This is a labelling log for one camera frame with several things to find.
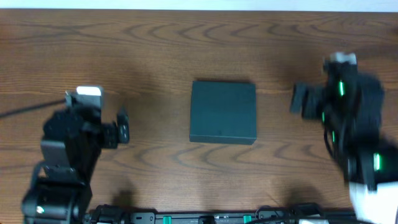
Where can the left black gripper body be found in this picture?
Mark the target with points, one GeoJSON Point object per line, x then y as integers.
{"type": "Point", "coordinates": [109, 135]}

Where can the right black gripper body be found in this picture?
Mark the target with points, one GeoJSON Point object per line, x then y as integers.
{"type": "Point", "coordinates": [316, 102]}

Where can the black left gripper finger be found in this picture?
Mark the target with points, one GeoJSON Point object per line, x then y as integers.
{"type": "Point", "coordinates": [123, 126]}
{"type": "Point", "coordinates": [110, 135]}

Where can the black gift box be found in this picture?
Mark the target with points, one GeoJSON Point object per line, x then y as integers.
{"type": "Point", "coordinates": [223, 113]}

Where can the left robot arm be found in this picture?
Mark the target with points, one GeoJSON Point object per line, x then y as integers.
{"type": "Point", "coordinates": [73, 139]}

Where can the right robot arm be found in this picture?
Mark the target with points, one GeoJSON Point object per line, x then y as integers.
{"type": "Point", "coordinates": [349, 107]}

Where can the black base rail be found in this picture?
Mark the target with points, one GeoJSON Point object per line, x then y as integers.
{"type": "Point", "coordinates": [299, 213]}

